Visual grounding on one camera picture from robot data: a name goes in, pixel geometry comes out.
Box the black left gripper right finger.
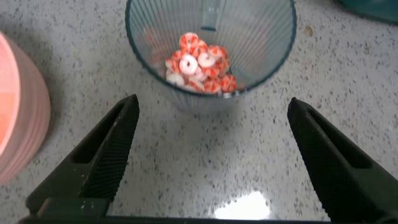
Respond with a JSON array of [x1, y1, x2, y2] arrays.
[[287, 96, 398, 224]]

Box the teal plastic basin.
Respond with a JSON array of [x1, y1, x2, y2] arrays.
[[334, 0, 398, 26]]

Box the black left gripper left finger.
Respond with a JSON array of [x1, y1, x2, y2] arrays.
[[25, 94, 140, 218]]

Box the pink round plate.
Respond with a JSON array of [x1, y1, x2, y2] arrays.
[[0, 30, 52, 186]]

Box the red white ring candies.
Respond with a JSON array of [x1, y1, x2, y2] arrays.
[[164, 32, 238, 95]]

